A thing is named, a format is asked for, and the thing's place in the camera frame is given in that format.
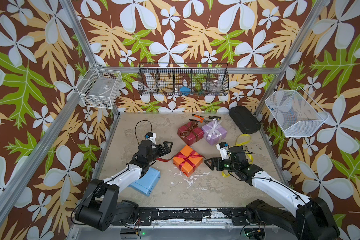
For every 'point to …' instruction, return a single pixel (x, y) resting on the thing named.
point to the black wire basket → (183, 79)
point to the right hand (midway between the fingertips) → (209, 160)
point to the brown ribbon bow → (185, 133)
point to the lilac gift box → (206, 129)
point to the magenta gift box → (191, 133)
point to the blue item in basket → (185, 90)
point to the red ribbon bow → (184, 156)
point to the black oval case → (244, 120)
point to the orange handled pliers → (201, 120)
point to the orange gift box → (188, 170)
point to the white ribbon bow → (214, 129)
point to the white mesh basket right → (296, 113)
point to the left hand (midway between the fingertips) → (168, 143)
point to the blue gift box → (145, 183)
